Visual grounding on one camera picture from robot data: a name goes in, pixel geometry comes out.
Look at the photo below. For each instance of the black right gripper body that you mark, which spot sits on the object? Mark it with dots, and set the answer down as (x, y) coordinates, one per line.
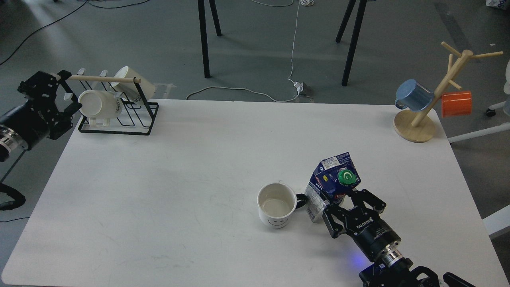
(370, 233)

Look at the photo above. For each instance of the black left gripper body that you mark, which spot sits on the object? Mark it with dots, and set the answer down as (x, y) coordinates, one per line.
(39, 117)

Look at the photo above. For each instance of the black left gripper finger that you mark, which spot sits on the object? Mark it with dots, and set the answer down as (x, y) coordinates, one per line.
(69, 111)
(62, 76)

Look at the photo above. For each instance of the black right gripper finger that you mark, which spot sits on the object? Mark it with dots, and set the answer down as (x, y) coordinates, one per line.
(359, 198)
(335, 229)

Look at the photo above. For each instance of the blue milk carton green cap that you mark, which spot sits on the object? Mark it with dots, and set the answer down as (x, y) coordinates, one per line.
(331, 180)

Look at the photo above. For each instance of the white smiley face mug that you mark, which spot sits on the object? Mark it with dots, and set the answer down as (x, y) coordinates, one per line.
(276, 203)

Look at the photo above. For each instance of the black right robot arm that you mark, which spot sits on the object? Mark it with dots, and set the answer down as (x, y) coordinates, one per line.
(395, 270)

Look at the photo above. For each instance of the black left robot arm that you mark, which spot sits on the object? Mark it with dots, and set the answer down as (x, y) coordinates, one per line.
(8, 145)

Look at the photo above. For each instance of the white mug lying front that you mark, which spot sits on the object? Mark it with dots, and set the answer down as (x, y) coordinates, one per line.
(100, 104)

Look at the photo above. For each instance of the cream mug tilted rear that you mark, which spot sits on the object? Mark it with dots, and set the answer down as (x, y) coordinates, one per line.
(130, 89)

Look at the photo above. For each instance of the wooden mug tree stand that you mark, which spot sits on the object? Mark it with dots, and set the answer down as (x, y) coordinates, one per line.
(418, 126)

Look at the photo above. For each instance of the blue mug on tree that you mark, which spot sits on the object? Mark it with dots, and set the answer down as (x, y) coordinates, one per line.
(412, 95)

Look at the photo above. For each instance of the orange mug on tree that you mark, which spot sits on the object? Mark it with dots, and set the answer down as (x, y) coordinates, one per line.
(458, 103)

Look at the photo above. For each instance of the white power adapter plug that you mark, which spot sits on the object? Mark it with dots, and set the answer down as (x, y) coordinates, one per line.
(301, 88)

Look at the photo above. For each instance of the black table leg right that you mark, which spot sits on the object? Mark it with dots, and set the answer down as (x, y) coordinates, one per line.
(354, 37)

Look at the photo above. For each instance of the white chair base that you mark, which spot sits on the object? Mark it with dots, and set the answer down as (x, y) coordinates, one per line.
(491, 111)

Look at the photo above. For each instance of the black wire cup rack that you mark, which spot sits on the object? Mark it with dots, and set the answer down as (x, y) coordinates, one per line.
(134, 120)

